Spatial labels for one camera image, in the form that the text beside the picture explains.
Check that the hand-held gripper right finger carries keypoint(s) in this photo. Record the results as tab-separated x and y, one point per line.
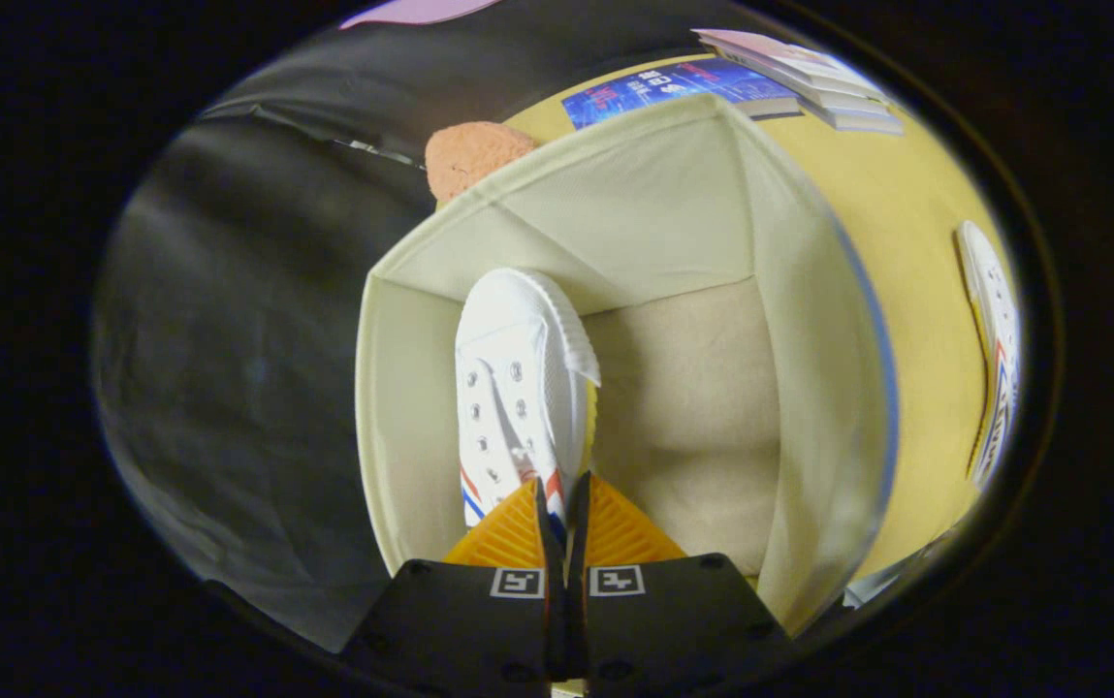
673	620

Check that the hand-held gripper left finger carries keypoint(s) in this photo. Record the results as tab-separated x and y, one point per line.
460	630

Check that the beige fabric storage box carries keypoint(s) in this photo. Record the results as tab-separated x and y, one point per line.
692	407

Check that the white shoe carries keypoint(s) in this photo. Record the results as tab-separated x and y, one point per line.
995	339
523	378

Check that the black backdrop cloth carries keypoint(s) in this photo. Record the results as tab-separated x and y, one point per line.
246	339

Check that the orange round sponge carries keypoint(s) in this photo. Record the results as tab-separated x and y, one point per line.
474	155

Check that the blue cover book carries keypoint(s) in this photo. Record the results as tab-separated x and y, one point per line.
663	89

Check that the white paperback book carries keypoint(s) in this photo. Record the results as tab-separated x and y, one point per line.
838	100
862	121

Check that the pink cover book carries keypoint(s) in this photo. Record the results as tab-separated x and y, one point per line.
779	58

